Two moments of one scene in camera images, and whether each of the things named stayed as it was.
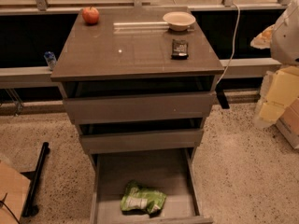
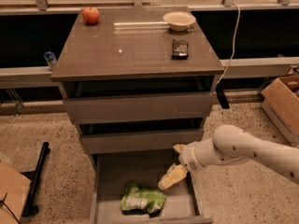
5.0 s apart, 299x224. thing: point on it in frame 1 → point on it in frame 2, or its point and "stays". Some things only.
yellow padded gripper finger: (263, 40) → (188, 158)
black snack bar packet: (179, 49) stays
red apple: (91, 16) stays
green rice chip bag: (137, 198) stays
